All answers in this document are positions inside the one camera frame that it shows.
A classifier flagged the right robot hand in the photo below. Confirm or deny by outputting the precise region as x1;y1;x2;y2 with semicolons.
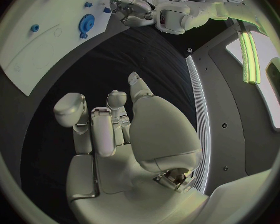
53;71;210;224

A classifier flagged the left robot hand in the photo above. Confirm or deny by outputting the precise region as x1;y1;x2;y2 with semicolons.
108;0;157;27

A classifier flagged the white task board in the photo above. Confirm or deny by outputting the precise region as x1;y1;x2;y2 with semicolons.
0;0;128;97

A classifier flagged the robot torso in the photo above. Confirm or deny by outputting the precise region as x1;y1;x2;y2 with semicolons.
185;18;280;196

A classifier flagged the glowing light bar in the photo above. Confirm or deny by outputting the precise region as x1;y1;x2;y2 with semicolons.
238;31;261;85

